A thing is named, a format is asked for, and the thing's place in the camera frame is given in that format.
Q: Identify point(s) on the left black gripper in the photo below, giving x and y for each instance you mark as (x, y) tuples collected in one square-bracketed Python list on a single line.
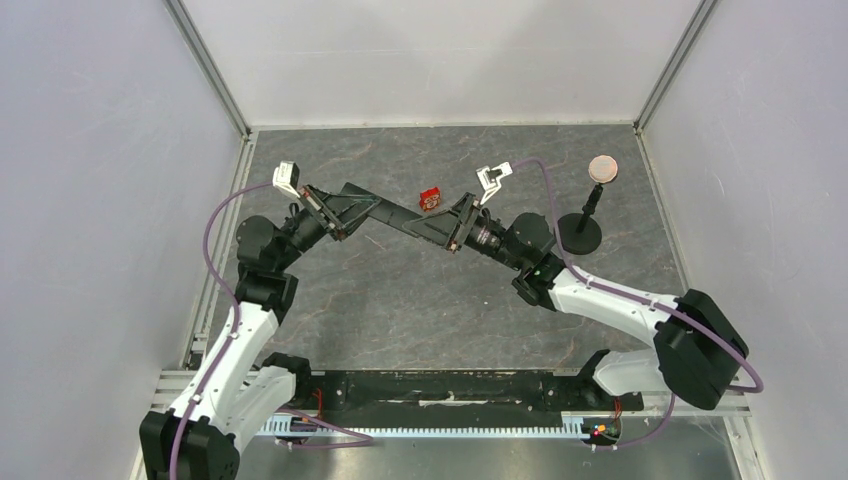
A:
[(343, 212)]

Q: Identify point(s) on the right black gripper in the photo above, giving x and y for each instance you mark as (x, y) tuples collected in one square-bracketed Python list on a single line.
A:
[(462, 222)]

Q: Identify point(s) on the black remote control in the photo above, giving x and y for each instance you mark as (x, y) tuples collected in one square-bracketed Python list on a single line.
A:
[(394, 216)]

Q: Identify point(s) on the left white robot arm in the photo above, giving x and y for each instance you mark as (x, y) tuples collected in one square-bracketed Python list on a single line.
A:
[(204, 431)]

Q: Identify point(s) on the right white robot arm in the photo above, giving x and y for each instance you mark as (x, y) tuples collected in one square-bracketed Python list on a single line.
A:
[(692, 350)]

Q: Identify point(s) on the red owl toy block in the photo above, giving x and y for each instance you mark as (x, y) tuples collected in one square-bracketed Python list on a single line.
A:
[(430, 199)]

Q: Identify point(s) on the black stand with round disc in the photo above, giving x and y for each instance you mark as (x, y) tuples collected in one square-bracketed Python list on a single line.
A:
[(580, 233)]

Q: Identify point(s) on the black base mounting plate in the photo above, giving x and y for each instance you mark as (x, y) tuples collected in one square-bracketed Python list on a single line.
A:
[(453, 398)]

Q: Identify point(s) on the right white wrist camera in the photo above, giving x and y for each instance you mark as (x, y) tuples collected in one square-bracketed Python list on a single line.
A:
[(491, 179)]

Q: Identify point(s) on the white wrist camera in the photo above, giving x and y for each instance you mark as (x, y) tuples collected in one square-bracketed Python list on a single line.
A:
[(491, 179), (285, 179)]

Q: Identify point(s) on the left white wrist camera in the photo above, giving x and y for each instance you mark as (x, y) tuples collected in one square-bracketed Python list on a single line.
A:
[(285, 179)]

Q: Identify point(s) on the white toothed cable rail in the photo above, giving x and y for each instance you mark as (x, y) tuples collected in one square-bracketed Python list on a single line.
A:
[(567, 428)]

